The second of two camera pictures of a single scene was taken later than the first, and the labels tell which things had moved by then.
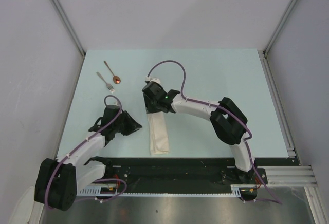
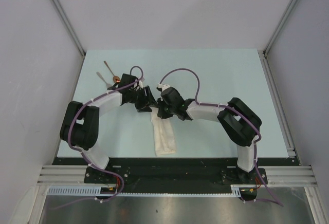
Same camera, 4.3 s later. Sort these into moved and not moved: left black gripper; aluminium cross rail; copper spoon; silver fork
Moved: left black gripper
Not moved: silver fork; copper spoon; aluminium cross rail
